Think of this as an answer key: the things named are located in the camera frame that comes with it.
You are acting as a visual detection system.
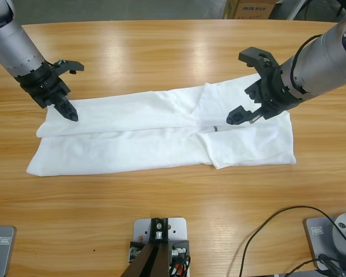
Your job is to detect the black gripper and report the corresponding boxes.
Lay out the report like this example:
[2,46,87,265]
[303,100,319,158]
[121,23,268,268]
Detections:
[225,68,311,126]
[16,63,80,122]

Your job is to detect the white t-shirt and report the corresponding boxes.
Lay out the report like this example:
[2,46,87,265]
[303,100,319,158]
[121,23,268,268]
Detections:
[26,73,297,177]

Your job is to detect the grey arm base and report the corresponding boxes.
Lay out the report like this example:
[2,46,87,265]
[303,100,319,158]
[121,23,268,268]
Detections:
[302,212,346,272]
[0,224,17,277]

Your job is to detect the cardboard box blue print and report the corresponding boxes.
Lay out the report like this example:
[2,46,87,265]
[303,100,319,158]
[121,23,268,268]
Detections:
[222,0,277,20]

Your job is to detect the white mounting block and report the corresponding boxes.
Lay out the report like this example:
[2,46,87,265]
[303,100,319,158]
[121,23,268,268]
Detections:
[131,218,190,260]

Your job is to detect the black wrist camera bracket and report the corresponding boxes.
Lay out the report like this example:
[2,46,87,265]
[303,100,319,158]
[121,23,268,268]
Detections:
[238,47,280,77]
[44,59,85,75]

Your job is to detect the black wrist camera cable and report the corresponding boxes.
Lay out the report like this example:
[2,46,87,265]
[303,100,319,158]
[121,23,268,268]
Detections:
[288,34,324,87]

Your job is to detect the long thin black cable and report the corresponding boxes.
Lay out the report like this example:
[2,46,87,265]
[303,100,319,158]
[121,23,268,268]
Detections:
[241,205,346,277]

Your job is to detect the white metal frame leg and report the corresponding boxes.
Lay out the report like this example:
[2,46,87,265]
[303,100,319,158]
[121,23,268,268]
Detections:
[285,0,306,20]

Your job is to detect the black corner bracket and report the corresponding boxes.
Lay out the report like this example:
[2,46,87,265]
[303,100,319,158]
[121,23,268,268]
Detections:
[168,238,190,277]
[128,241,146,264]

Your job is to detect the orange and black wires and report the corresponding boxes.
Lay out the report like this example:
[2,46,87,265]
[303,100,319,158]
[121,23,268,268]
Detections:
[169,258,193,277]

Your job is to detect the black plug cable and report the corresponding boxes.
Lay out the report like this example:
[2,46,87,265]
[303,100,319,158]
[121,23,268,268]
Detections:
[284,253,346,277]

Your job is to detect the dark camera post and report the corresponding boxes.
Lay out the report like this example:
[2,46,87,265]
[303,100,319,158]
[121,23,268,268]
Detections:
[122,218,174,277]

